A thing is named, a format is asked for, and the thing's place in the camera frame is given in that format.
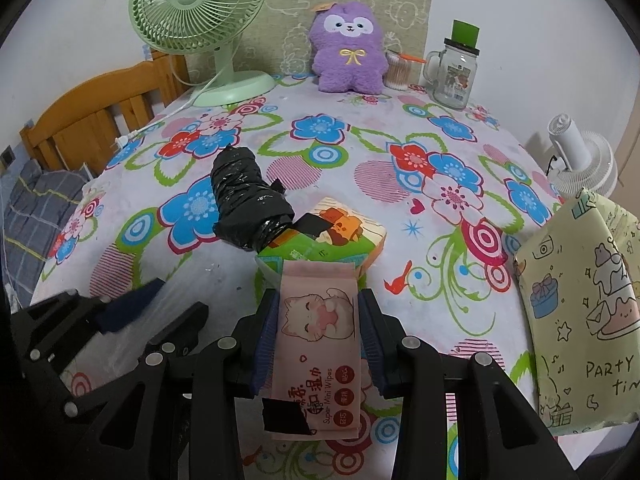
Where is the glass mason jar mug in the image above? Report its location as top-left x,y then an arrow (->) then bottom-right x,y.
423,20 -> 480,110

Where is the floral tablecloth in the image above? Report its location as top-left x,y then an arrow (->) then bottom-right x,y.
35,75 -> 561,396

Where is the green orange tissue pack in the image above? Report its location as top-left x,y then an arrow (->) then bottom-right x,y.
255,197 -> 387,285

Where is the grey plaid bedding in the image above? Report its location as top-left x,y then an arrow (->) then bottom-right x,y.
1,159 -> 91,311

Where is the yellow cartoon storage box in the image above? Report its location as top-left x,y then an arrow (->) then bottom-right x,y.
514,190 -> 639,436

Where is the white fan power cable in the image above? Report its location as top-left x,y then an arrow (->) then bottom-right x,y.
113,54 -> 226,151

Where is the black plastic bag bundle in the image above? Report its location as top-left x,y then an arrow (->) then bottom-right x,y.
210,145 -> 295,252

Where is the white standing fan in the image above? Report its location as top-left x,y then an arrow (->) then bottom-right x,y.
547,114 -> 617,198

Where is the purple plush toy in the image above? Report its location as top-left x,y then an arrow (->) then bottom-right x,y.
309,1 -> 388,96

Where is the wooden bed headboard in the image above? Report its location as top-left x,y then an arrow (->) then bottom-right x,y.
20,50 -> 190,174

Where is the pink wet wipes pack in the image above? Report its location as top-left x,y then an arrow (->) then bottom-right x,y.
262,260 -> 362,441

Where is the green desk fan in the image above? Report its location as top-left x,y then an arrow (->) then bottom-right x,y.
129,0 -> 276,107

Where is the green cartoon wall mat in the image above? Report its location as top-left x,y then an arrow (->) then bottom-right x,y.
185,0 -> 435,86

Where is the cotton swab container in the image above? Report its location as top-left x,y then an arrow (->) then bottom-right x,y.
383,50 -> 426,90

